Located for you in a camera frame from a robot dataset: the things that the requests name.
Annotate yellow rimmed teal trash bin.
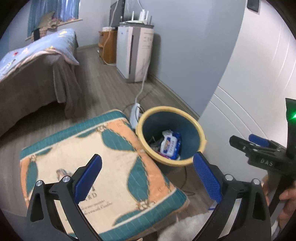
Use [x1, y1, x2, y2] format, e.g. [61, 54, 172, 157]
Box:
[135, 106, 207, 167]

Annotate person's right hand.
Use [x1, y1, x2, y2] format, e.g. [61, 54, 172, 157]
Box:
[271, 181, 295, 239]

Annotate blue white wipes pack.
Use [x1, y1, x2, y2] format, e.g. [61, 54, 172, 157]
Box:
[159, 130, 181, 160]

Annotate horse print quilted cushion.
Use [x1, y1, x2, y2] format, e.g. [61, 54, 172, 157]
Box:
[20, 110, 189, 240]

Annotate white power strip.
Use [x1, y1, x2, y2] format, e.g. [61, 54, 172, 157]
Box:
[129, 103, 141, 130]

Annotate white air purifier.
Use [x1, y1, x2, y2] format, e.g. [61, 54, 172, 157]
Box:
[116, 24, 154, 83]

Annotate bed with brown blanket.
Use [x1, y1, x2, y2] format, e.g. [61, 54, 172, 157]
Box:
[1, 54, 82, 135]

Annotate white wifi router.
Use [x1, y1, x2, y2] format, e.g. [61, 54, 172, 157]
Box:
[120, 9, 152, 26]

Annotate wooden nightstand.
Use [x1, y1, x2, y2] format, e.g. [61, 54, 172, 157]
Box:
[98, 30, 117, 65]

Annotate light blue floral quilt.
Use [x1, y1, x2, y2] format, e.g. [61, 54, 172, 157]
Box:
[1, 28, 79, 80]

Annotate blue window curtain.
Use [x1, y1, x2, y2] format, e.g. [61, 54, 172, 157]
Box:
[27, 0, 80, 38]

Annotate white power cable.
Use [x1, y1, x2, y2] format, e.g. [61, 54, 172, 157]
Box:
[134, 33, 153, 105]

